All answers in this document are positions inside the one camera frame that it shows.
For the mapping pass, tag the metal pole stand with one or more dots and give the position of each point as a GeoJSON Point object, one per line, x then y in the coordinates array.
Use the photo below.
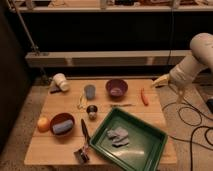
{"type": "Point", "coordinates": [34, 47]}

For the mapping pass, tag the yellow banana peel toy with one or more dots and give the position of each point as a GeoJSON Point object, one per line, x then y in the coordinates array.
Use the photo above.
{"type": "Point", "coordinates": [82, 102]}

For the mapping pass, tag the orange carrot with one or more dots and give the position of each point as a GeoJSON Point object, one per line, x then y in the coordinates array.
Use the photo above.
{"type": "Point", "coordinates": [144, 98]}

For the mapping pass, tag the black handled spatula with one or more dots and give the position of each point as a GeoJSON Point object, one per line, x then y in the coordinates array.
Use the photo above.
{"type": "Point", "coordinates": [82, 153]}

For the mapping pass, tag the wooden shelf unit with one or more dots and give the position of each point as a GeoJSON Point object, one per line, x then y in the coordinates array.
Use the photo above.
{"type": "Point", "coordinates": [87, 36]}

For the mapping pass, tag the grey crumpled cloth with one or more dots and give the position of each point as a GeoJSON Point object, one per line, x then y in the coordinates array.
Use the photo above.
{"type": "Point", "coordinates": [119, 136]}

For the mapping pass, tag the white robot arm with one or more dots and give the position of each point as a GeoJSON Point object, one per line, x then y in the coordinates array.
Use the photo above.
{"type": "Point", "coordinates": [185, 72]}

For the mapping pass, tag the blue rolled towel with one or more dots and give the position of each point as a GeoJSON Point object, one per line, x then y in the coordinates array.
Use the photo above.
{"type": "Point", "coordinates": [62, 127]}

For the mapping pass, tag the orange fruit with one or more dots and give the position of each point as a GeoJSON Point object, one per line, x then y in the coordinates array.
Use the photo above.
{"type": "Point", "coordinates": [43, 124]}

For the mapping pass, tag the purple bowl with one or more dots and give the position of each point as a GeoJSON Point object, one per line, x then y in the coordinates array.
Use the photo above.
{"type": "Point", "coordinates": [116, 87]}

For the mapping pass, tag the dark red bowl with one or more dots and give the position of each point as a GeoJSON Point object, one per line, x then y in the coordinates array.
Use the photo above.
{"type": "Point", "coordinates": [61, 117]}

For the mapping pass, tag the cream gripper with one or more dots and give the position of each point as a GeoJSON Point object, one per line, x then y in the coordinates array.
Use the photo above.
{"type": "Point", "coordinates": [161, 81]}

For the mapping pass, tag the green plastic tray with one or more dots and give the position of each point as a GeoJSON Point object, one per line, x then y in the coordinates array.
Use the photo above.
{"type": "Point", "coordinates": [145, 147]}

